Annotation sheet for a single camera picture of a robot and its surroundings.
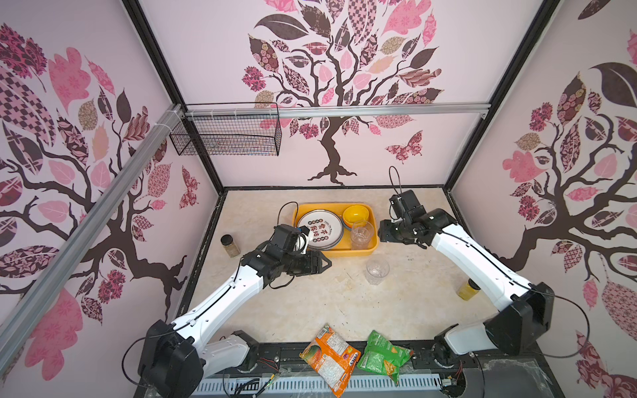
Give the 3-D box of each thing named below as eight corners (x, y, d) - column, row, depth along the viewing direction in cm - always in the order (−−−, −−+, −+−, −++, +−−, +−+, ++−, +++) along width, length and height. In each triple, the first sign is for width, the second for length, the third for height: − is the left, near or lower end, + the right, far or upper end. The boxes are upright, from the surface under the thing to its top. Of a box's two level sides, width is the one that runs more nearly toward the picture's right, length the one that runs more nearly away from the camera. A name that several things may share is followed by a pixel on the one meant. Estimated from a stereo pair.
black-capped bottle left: (227, 257, 98) (218, 244, 90) (230, 247, 101) (222, 234, 93) (238, 257, 98) (231, 244, 90) (241, 247, 101) (234, 234, 93)
